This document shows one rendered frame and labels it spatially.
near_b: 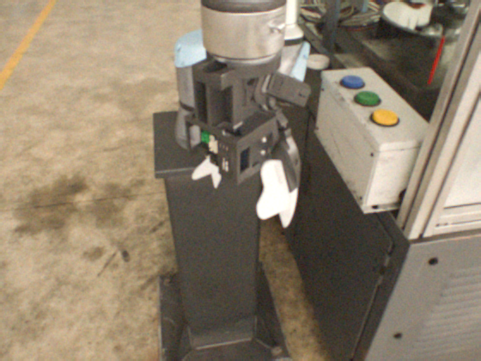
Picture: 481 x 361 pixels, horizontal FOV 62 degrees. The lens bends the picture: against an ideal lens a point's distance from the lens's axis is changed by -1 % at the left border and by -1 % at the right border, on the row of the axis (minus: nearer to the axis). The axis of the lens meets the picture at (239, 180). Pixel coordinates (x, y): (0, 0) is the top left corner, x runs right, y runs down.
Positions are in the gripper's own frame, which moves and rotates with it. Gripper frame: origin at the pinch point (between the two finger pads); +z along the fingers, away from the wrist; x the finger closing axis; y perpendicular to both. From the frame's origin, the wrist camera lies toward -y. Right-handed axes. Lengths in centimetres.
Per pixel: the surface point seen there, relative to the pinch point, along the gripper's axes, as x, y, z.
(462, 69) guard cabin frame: 13.6, -25.6, -12.8
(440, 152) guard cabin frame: 15.0, -23.4, -1.4
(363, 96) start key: -2.2, -34.9, 0.3
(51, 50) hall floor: -307, -116, 92
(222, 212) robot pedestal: -23.9, -19.0, 31.3
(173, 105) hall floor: -158, -117, 91
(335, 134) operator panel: -6.3, -34.6, 10.0
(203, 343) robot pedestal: -29, -13, 88
